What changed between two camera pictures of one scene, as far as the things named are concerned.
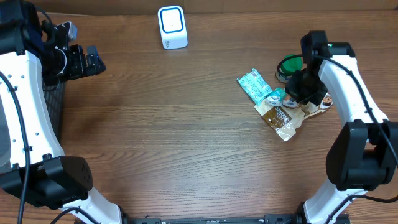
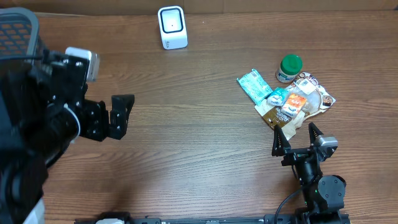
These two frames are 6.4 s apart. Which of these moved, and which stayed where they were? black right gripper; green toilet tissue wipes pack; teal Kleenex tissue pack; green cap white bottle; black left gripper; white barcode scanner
Moved: black right gripper; black left gripper
Stayed: green cap white bottle; green toilet tissue wipes pack; teal Kleenex tissue pack; white barcode scanner
